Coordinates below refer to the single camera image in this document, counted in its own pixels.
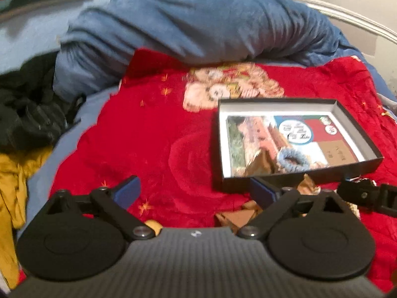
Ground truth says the brown triangular snack packet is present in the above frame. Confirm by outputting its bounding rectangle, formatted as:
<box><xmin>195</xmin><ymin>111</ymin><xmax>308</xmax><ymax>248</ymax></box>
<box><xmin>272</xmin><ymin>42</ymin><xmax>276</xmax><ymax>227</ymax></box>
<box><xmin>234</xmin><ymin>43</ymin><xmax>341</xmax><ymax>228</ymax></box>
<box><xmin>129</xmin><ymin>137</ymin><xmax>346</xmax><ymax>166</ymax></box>
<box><xmin>297</xmin><ymin>174</ymin><xmax>321</xmax><ymax>195</ymax></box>
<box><xmin>215</xmin><ymin>200</ymin><xmax>263</xmax><ymax>234</ymax></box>
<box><xmin>243</xmin><ymin>149</ymin><xmax>277</xmax><ymax>177</ymax></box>

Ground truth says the light blue crochet scrunchie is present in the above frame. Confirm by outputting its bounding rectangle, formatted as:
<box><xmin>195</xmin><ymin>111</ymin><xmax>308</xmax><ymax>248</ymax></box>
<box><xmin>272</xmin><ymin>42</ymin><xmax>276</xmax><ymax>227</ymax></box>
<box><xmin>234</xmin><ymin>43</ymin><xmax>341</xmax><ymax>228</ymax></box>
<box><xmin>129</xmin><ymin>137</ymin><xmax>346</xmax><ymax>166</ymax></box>
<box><xmin>277</xmin><ymin>147</ymin><xmax>310</xmax><ymax>173</ymax></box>

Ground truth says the colourful printed booklet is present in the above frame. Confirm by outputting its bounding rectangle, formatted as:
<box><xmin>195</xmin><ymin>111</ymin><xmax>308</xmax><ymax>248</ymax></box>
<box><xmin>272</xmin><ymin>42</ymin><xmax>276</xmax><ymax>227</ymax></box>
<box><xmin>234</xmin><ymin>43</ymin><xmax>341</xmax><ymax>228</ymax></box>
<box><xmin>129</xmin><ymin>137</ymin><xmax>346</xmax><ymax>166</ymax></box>
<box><xmin>226</xmin><ymin>114</ymin><xmax>363</xmax><ymax>177</ymax></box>

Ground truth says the black cardboard box tray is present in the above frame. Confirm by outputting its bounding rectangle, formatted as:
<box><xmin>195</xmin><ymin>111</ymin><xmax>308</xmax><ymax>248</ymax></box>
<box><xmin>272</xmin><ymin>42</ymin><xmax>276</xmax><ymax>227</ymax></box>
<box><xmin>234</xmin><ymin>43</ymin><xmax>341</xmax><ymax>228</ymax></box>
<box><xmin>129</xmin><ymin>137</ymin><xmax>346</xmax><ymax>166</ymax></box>
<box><xmin>218</xmin><ymin>98</ymin><xmax>383</xmax><ymax>191</ymax></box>

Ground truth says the red printed blanket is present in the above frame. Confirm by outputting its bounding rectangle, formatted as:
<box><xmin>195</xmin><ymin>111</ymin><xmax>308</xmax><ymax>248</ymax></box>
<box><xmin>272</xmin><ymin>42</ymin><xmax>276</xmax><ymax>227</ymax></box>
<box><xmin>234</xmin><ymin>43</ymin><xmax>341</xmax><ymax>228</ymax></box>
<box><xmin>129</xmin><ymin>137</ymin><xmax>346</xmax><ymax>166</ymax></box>
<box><xmin>34</xmin><ymin>50</ymin><xmax>396</xmax><ymax>297</ymax></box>

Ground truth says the yellow garment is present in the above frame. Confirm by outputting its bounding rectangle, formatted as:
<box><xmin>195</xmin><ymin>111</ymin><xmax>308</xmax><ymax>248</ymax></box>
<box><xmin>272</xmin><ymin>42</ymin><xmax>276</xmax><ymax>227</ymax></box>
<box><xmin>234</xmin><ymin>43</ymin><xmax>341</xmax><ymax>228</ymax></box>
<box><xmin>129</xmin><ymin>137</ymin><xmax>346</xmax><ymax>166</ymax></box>
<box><xmin>1</xmin><ymin>147</ymin><xmax>53</xmax><ymax>291</ymax></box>

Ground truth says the black clothing pile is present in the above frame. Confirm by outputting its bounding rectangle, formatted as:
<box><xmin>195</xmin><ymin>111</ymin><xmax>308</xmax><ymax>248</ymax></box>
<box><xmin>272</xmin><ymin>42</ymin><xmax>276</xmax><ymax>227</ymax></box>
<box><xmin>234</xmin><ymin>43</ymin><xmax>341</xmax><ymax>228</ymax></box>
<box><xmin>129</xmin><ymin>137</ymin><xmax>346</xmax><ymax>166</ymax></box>
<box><xmin>1</xmin><ymin>50</ymin><xmax>86</xmax><ymax>153</ymax></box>

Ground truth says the blue plush duvet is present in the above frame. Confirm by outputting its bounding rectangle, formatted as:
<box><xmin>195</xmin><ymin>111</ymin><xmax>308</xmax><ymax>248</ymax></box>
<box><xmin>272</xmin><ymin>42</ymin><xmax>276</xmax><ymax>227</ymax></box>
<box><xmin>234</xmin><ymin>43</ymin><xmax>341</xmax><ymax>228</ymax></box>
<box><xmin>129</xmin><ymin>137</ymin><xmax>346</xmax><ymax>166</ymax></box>
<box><xmin>53</xmin><ymin>0</ymin><xmax>397</xmax><ymax>103</ymax></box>

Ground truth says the light blue bed sheet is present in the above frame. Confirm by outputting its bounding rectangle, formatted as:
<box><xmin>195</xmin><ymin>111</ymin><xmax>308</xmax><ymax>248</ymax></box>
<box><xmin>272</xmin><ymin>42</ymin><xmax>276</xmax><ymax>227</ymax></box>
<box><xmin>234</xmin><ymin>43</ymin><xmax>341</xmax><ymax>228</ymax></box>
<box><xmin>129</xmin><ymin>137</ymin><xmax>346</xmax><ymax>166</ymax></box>
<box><xmin>1</xmin><ymin>0</ymin><xmax>117</xmax><ymax>236</ymax></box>

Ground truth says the white bed frame rail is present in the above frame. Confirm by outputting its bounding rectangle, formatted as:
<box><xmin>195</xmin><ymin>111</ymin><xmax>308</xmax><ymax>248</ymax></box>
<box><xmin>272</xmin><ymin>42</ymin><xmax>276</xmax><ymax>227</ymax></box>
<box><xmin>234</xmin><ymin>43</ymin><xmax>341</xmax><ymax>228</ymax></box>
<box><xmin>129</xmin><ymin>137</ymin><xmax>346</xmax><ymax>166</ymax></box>
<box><xmin>294</xmin><ymin>0</ymin><xmax>397</xmax><ymax>44</ymax></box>

